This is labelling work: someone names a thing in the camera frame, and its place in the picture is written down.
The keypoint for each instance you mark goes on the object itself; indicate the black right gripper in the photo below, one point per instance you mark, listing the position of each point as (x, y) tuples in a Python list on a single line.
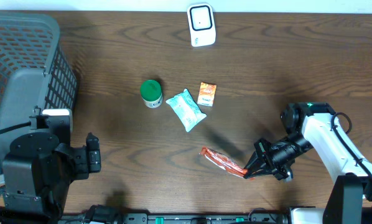
[(256, 163)]

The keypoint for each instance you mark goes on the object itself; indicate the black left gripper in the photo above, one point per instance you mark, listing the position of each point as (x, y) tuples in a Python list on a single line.
[(76, 155)]

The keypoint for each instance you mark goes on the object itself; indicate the orange red candy bar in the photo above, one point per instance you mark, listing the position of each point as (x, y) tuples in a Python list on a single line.
[(223, 162)]

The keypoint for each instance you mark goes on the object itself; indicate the orange tissue pack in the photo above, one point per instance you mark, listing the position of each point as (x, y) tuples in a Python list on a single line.
[(206, 94)]

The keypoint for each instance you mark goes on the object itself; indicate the teal wet wipes pack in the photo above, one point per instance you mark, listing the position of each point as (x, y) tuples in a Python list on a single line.
[(186, 109)]

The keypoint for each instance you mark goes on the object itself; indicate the green lid white jar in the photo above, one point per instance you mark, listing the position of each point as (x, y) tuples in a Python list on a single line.
[(151, 93)]

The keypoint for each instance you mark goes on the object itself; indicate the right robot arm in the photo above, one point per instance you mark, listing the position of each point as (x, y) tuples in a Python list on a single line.
[(316, 126)]

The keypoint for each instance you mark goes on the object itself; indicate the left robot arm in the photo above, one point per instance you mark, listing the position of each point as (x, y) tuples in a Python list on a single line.
[(38, 171)]

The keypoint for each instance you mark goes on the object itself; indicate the white barcode scanner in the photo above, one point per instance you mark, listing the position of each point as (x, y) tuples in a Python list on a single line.
[(201, 25)]

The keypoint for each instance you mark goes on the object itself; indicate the grey plastic mesh basket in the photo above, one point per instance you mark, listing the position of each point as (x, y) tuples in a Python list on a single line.
[(34, 72)]

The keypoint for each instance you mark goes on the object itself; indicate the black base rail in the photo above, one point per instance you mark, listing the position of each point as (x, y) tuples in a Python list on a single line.
[(102, 214)]

